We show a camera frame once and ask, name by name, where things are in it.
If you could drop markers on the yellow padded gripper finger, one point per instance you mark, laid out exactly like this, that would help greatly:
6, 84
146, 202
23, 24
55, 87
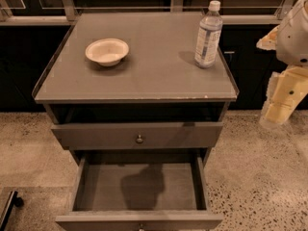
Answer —
285, 91

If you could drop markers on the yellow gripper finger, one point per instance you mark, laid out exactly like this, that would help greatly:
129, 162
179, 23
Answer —
268, 42

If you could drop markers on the grey bottom drawer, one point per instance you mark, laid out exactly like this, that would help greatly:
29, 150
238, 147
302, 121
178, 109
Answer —
159, 192

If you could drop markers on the grey drawer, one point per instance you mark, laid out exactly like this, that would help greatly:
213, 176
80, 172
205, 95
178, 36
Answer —
159, 192
155, 135

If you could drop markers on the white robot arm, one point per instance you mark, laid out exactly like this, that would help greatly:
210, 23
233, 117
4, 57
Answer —
292, 36

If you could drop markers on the grey drawer cabinet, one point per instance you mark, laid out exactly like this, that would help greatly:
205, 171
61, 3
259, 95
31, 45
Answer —
157, 81

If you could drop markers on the grey middle drawer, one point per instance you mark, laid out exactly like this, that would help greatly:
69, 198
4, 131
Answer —
155, 135

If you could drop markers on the clear plastic water bottle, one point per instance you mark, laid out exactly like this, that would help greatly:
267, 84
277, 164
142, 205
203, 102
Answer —
208, 36

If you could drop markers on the white paper bowl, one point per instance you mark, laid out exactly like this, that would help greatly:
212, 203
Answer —
107, 51

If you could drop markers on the black wheeled base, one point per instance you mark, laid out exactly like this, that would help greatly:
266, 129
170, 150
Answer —
14, 200

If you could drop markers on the metal railing frame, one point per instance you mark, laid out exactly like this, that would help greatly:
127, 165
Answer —
58, 12

